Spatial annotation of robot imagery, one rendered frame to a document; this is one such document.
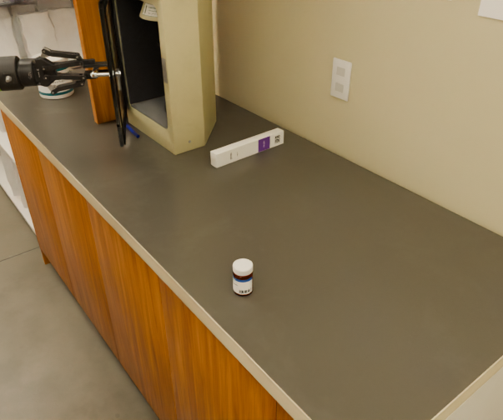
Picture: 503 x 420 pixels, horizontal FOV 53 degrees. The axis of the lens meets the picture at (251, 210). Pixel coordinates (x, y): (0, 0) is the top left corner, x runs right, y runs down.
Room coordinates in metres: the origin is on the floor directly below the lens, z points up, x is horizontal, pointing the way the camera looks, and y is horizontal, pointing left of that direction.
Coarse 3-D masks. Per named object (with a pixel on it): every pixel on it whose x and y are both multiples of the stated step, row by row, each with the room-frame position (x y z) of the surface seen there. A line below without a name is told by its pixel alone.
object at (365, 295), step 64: (64, 128) 1.60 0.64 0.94; (256, 128) 1.60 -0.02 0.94; (128, 192) 1.17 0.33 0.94; (192, 192) 1.17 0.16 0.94; (256, 192) 1.17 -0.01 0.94; (320, 192) 1.17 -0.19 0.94; (384, 192) 1.17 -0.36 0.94; (192, 256) 0.90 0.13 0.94; (256, 256) 0.90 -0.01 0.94; (320, 256) 0.90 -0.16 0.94; (384, 256) 0.90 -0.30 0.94; (448, 256) 0.90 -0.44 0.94; (256, 320) 0.70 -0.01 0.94; (320, 320) 0.70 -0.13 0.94; (384, 320) 0.70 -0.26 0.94; (448, 320) 0.70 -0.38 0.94; (320, 384) 0.55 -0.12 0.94; (384, 384) 0.55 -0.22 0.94; (448, 384) 0.55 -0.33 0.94
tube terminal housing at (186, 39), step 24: (144, 0) 1.47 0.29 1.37; (168, 0) 1.41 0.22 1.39; (192, 0) 1.45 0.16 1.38; (168, 24) 1.41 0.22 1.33; (192, 24) 1.45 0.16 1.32; (168, 48) 1.40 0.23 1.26; (192, 48) 1.45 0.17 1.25; (168, 72) 1.40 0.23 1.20; (192, 72) 1.45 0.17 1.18; (168, 96) 1.40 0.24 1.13; (192, 96) 1.44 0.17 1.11; (144, 120) 1.54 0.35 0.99; (168, 120) 1.42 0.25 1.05; (192, 120) 1.44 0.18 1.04; (168, 144) 1.43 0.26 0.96; (192, 144) 1.43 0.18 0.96
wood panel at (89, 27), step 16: (80, 0) 1.64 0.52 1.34; (96, 0) 1.67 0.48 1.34; (80, 16) 1.64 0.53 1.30; (96, 16) 1.67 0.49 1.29; (80, 32) 1.65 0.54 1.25; (96, 32) 1.66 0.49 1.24; (96, 48) 1.66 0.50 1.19; (96, 80) 1.65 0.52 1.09; (96, 96) 1.64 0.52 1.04; (112, 96) 1.67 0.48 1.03; (96, 112) 1.63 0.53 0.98; (112, 112) 1.67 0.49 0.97
